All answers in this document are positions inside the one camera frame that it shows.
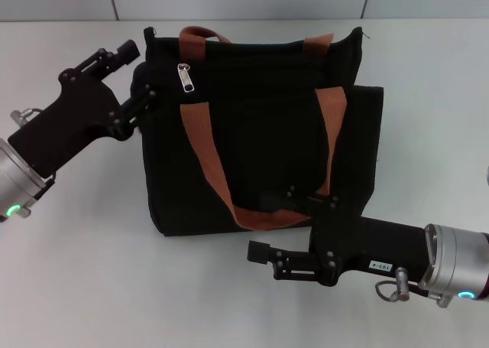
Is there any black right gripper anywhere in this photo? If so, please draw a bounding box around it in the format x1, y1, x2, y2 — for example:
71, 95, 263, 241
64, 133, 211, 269
247, 185, 428, 288

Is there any left gripper cable with plugs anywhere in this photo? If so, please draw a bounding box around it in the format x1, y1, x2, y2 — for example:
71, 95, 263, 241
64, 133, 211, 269
10, 107, 43, 127

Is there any silver metal zipper pull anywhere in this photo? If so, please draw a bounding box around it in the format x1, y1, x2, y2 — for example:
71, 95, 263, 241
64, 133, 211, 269
176, 62, 195, 94

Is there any black food bag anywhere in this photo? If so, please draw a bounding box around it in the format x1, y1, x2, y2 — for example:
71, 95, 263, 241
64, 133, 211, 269
131, 25, 384, 237

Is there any right gripper cable with plugs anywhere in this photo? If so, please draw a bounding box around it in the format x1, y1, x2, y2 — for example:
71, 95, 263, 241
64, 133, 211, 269
376, 267, 429, 301

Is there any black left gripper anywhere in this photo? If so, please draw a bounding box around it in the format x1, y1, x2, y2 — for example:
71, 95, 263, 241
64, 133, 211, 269
7, 38, 158, 180

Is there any gripper cable with plugs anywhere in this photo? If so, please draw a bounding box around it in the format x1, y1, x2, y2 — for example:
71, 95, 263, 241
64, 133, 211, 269
10, 107, 43, 127
376, 267, 429, 301

